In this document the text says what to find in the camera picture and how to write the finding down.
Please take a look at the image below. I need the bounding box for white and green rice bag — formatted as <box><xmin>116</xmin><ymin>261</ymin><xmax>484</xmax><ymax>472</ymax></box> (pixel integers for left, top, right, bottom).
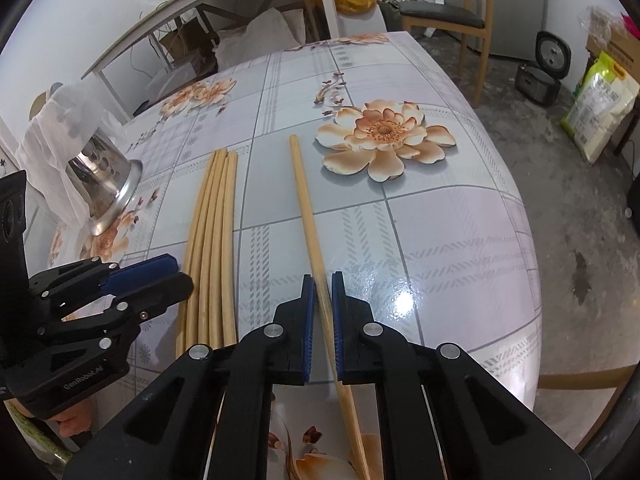
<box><xmin>560</xmin><ymin>50</ymin><xmax>640</xmax><ymax>163</ymax></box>

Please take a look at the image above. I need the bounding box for steel chopstick holder with bag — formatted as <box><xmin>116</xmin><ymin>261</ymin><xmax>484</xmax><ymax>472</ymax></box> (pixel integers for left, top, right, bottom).
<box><xmin>17</xmin><ymin>82</ymin><xmax>131</xmax><ymax>221</ymax></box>

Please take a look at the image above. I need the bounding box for grey refrigerator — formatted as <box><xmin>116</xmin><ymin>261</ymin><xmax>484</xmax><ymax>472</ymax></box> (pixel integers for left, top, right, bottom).
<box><xmin>435</xmin><ymin>0</ymin><xmax>551</xmax><ymax>56</ymax></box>

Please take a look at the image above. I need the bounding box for steel utensil holder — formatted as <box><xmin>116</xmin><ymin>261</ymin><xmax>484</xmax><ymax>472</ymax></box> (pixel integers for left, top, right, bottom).
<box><xmin>67</xmin><ymin>127</ymin><xmax>144</xmax><ymax>237</ymax></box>

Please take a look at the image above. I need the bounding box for dark green bag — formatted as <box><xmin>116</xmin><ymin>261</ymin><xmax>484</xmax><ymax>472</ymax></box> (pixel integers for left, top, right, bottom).
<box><xmin>377</xmin><ymin>0</ymin><xmax>407</xmax><ymax>31</ymax></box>

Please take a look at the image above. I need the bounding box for tan wooden chopstick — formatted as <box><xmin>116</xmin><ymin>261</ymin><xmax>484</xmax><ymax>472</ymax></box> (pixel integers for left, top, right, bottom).
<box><xmin>289</xmin><ymin>134</ymin><xmax>372</xmax><ymax>480</ymax></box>

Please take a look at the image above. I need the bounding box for bundle of wooden chopsticks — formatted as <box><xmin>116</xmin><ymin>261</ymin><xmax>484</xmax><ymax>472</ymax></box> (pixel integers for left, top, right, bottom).
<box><xmin>175</xmin><ymin>147</ymin><xmax>240</xmax><ymax>356</ymax></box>

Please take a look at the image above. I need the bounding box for person's left hand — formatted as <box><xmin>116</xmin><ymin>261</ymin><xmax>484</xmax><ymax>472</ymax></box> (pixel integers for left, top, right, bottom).
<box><xmin>50</xmin><ymin>406</ymin><xmax>96</xmax><ymax>436</ymax></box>

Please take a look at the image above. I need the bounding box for floral checked tablecloth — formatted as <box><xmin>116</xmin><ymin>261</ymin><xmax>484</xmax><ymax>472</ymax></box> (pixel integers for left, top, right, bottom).
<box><xmin>47</xmin><ymin>31</ymin><xmax>543</xmax><ymax>480</ymax></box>

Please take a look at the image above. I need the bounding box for wooden chair with dark seat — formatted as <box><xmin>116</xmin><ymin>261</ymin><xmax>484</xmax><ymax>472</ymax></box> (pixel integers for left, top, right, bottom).
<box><xmin>400</xmin><ymin>0</ymin><xmax>501</xmax><ymax>107</ymax></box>

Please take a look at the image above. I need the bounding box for black box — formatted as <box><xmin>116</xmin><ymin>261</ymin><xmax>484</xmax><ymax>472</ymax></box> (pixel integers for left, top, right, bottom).
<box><xmin>625</xmin><ymin>160</ymin><xmax>640</xmax><ymax>241</ymax></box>

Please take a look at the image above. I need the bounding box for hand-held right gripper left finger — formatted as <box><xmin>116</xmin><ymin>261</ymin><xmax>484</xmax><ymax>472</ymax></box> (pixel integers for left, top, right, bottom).
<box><xmin>62</xmin><ymin>274</ymin><xmax>317</xmax><ymax>480</ymax></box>

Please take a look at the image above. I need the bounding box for large cardboard box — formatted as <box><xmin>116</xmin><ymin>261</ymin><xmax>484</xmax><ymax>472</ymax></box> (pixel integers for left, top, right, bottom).
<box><xmin>585</xmin><ymin>7</ymin><xmax>640</xmax><ymax>91</ymax></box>

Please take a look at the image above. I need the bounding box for white sack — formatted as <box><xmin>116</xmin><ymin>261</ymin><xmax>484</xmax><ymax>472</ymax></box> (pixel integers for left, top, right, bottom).
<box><xmin>215</xmin><ymin>7</ymin><xmax>307</xmax><ymax>68</ymax></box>

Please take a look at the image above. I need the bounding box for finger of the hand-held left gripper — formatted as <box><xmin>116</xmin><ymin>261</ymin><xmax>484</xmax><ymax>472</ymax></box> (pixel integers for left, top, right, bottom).
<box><xmin>39</xmin><ymin>274</ymin><xmax>195</xmax><ymax>357</ymax></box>
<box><xmin>29</xmin><ymin>254</ymin><xmax>178</xmax><ymax>302</ymax></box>

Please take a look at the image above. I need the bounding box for black rice cooker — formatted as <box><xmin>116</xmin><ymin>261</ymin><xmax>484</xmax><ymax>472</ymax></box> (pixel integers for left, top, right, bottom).
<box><xmin>515</xmin><ymin>31</ymin><xmax>572</xmax><ymax>107</ymax></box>

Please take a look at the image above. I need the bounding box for small cardboard box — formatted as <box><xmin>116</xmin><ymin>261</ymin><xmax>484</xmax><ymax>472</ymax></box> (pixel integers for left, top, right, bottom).
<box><xmin>160</xmin><ymin>19</ymin><xmax>217</xmax><ymax>61</ymax></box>

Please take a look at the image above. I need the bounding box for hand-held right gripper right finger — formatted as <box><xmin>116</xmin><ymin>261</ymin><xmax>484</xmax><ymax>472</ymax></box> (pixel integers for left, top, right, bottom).
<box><xmin>331</xmin><ymin>271</ymin><xmax>588</xmax><ymax>480</ymax></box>

